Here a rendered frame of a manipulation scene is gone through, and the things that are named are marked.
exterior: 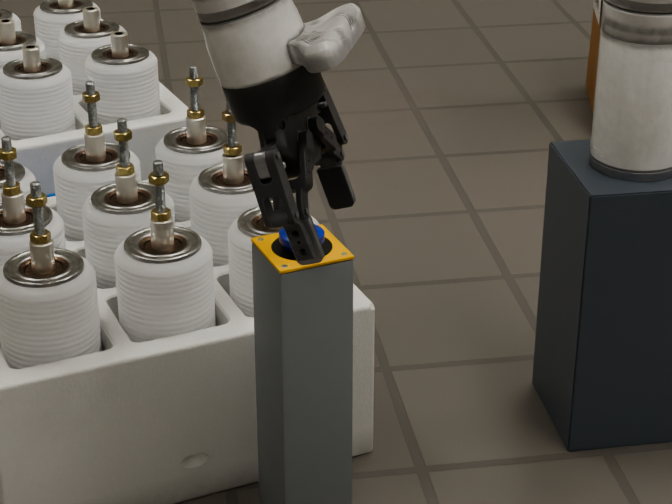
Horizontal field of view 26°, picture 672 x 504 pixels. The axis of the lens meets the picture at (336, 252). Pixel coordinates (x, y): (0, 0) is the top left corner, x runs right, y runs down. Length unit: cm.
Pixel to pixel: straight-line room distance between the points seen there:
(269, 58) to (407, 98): 142
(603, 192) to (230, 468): 46
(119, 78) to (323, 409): 72
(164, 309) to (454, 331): 49
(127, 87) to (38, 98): 12
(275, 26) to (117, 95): 86
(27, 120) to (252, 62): 85
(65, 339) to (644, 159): 59
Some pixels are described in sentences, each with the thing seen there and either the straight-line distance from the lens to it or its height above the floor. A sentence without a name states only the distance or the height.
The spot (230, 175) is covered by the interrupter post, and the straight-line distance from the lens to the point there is 155.
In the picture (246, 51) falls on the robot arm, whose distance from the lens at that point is 107.
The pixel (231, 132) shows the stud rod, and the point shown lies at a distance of 154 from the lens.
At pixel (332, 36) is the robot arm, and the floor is 55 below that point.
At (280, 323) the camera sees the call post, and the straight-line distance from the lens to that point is 127.
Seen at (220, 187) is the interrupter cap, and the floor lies 25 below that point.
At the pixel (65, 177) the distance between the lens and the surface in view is 161.
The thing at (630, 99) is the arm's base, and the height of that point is 38.
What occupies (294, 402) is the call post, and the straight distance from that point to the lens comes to 131.
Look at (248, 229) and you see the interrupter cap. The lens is 145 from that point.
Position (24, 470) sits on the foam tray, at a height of 9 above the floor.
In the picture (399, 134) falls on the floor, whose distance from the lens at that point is 234.
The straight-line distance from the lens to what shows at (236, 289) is 147.
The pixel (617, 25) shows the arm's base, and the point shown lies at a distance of 142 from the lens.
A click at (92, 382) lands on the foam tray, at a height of 16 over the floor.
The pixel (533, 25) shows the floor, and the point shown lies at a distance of 287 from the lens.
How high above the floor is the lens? 89
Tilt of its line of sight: 27 degrees down
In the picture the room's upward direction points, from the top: straight up
